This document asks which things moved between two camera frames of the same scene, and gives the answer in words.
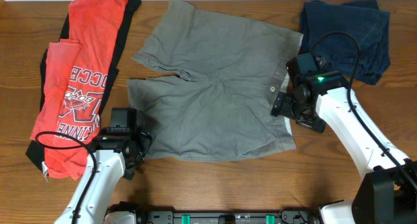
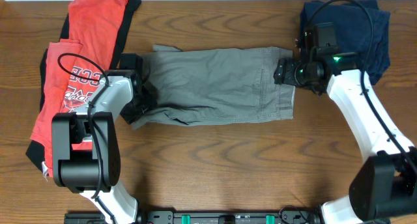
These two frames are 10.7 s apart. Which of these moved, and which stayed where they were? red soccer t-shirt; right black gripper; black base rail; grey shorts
Moved: grey shorts; right black gripper
Stayed: red soccer t-shirt; black base rail
